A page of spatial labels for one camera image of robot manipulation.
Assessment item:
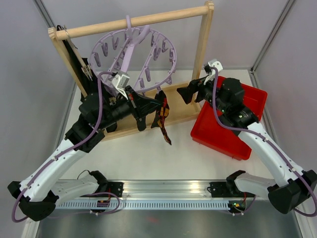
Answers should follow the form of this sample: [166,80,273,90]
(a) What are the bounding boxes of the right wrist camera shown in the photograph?
[204,59,223,85]

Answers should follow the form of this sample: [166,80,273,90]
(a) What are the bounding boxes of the red plastic bin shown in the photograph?
[191,77,267,160]

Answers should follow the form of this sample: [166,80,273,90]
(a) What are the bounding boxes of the black hanging clothes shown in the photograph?
[56,25,110,104]

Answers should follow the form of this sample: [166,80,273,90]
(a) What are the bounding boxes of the aluminium mounting rail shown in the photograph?
[105,179,244,200]

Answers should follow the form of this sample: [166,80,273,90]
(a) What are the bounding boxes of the metal clip hanger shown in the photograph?
[82,65,93,81]

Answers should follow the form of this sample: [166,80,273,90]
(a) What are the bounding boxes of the white slotted cable duct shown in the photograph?
[57,199,244,211]

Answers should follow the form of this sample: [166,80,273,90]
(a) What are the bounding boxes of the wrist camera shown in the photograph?
[204,59,223,85]
[111,71,130,94]

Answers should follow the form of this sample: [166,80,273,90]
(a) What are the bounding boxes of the wooden hanger rack frame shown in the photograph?
[48,0,214,142]

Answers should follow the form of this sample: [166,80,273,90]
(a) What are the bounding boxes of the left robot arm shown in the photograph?
[7,86,165,221]

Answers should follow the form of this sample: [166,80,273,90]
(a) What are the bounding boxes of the argyle patterned sock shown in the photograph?
[151,90,172,145]

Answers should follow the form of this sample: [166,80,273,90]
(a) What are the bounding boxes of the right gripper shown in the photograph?
[177,72,229,113]

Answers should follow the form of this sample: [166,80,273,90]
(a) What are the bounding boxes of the black sock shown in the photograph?
[136,117,147,131]

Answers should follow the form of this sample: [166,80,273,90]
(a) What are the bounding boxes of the purple round clip hanger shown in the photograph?
[88,15,177,93]

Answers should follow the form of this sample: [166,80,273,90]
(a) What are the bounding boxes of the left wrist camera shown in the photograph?
[111,71,130,94]

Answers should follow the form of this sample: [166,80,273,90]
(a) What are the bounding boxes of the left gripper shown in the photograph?
[98,85,161,130]

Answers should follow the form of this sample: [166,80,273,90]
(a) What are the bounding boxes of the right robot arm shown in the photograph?
[177,78,317,214]

